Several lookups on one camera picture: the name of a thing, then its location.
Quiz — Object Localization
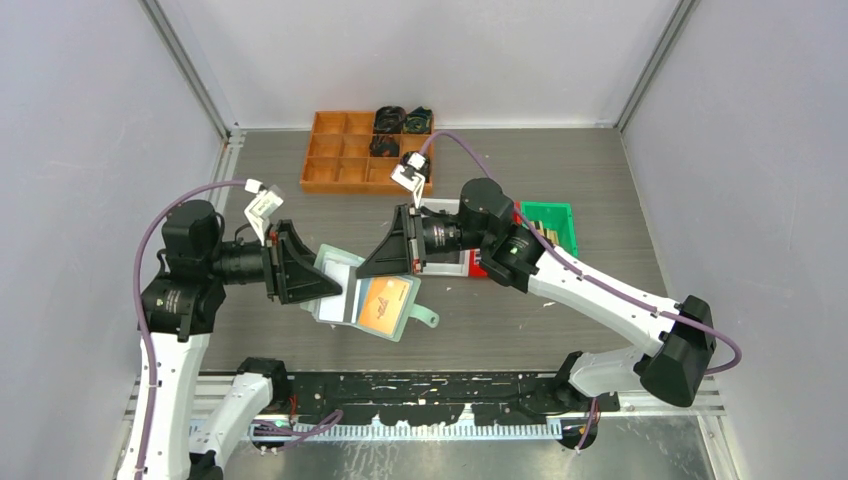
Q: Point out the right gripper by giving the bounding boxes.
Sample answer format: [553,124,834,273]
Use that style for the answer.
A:
[357,203,491,278]

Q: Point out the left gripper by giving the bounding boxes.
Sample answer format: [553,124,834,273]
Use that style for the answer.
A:
[207,217,343,300]

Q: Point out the orange credit card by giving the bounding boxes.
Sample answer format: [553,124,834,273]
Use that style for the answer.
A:
[356,276,413,336]

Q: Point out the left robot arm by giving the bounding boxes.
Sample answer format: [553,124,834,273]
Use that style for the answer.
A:
[118,193,341,479]

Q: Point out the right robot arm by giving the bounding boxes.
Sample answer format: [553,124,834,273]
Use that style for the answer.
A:
[356,178,716,411]

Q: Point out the white bin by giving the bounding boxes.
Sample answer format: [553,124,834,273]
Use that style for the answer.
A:
[422,198,472,277]

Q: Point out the red bin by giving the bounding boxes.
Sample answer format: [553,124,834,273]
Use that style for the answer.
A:
[468,201,521,278]

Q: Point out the black rolled item front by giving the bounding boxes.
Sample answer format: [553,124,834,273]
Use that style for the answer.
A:
[409,152,431,183]

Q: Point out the black rolled item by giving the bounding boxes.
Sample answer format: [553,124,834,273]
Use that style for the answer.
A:
[372,105,407,135]
[409,152,431,183]
[369,134,400,158]
[402,106,434,135]

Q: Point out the black rolled item middle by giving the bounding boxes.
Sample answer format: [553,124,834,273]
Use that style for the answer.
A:
[369,134,400,158]

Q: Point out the orange compartment tray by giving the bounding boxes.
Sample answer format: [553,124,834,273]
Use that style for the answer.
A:
[300,108,435,195]

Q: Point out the black rolled item back left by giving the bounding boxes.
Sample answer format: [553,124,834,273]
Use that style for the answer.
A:
[372,105,407,135]

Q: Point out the black rolled item back right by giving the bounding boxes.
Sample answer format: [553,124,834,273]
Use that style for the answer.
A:
[402,106,434,135]

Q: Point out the tan items in green bin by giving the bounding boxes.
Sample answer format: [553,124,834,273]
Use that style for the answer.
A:
[531,220,563,245]

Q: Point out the green bin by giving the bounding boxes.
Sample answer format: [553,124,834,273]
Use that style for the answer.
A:
[520,202,579,257]

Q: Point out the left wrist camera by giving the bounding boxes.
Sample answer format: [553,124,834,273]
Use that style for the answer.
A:
[243,179,284,242]

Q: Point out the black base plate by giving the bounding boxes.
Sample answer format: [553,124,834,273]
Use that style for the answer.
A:
[260,371,589,427]

